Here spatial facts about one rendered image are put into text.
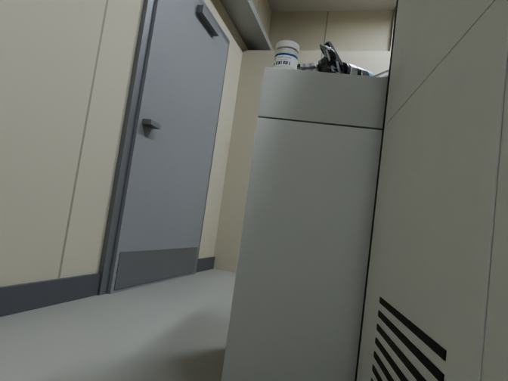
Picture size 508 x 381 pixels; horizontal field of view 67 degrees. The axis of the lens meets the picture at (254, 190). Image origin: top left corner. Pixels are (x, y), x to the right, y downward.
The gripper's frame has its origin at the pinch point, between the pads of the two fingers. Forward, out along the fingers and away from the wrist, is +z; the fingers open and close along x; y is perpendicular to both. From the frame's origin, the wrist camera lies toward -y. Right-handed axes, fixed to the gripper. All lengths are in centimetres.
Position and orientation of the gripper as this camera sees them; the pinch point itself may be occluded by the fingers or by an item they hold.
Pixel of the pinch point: (306, 54)
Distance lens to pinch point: 159.2
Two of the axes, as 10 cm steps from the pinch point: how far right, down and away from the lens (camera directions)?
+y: 1.1, 9.5, -2.9
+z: -8.3, -0.8, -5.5
